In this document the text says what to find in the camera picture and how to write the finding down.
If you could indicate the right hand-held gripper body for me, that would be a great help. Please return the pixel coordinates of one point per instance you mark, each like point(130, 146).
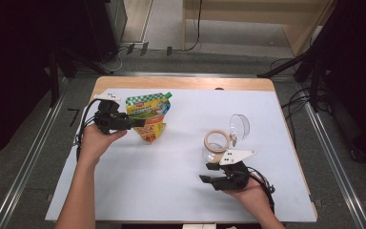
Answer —
point(233, 178)

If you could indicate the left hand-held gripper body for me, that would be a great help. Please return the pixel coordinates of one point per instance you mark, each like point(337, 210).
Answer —
point(108, 117)

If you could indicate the yellow green spout pouch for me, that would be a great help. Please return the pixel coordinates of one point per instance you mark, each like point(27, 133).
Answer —
point(147, 108)

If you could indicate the person's right hand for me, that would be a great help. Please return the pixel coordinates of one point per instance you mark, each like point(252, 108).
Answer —
point(252, 194)

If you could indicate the person's left hand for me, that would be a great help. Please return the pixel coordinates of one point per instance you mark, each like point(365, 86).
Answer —
point(93, 144)

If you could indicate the white table sheet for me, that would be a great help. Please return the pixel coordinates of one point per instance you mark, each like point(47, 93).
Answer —
point(171, 178)

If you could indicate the white object at table edge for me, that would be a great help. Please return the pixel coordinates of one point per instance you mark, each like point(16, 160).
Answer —
point(198, 226)

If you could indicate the wooden table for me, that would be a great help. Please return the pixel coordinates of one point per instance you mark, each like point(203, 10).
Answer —
point(184, 83)

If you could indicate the black metal stand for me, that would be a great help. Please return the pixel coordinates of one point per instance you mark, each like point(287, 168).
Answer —
point(54, 79)

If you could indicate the small black floor plug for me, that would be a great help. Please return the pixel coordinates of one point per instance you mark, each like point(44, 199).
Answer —
point(144, 48)
point(130, 48)
point(169, 50)

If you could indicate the small dark table fitting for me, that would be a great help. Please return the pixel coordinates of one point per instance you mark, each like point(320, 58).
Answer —
point(219, 88)

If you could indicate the black cabinet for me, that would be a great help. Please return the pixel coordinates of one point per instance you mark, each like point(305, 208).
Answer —
point(108, 25)

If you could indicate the light wooden shelf unit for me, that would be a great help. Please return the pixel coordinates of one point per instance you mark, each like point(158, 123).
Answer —
point(235, 16)

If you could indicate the metal floor rail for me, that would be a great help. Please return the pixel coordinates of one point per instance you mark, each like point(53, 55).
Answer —
point(336, 165)
point(28, 165)

